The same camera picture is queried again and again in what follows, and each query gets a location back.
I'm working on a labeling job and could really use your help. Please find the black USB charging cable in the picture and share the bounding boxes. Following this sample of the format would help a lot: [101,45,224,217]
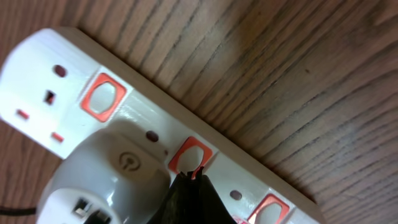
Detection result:
[0,205,37,217]

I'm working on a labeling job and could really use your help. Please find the white charger plug adapter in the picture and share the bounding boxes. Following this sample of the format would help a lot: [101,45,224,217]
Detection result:
[36,129,170,223]

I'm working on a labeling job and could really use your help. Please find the white power extension strip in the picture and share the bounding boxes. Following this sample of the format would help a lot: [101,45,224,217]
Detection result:
[1,27,325,223]

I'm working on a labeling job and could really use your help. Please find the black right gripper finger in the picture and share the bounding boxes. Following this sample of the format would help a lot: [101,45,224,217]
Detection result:
[148,167,236,224]

